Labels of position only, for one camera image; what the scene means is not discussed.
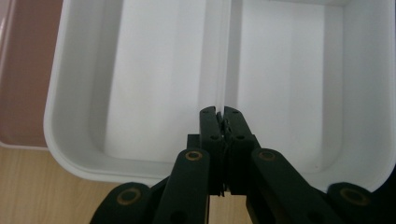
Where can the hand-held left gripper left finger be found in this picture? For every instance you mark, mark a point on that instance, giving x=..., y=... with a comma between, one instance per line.
x=213, y=149

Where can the pink storage box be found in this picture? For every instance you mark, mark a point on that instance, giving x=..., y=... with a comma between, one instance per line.
x=21, y=74

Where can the white divided tray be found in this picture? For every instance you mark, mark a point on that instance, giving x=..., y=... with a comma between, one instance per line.
x=149, y=87

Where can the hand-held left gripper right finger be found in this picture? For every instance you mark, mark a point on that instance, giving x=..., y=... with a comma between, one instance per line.
x=238, y=149

